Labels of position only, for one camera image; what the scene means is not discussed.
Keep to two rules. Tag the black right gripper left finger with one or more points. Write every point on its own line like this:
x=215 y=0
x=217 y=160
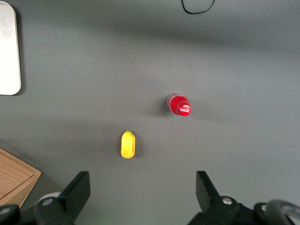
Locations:
x=70 y=201

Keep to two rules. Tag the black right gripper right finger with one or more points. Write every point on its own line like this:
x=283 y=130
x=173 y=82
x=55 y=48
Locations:
x=211 y=206

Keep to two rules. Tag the beige plastic tray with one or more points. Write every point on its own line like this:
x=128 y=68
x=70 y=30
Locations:
x=8 y=51

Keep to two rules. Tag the wooden drawer cabinet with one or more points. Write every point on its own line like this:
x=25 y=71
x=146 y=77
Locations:
x=14 y=178

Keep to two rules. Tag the yellow lemon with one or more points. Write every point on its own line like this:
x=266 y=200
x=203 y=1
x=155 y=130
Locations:
x=127 y=145

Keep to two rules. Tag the red cola bottle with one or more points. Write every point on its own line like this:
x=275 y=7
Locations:
x=179 y=106

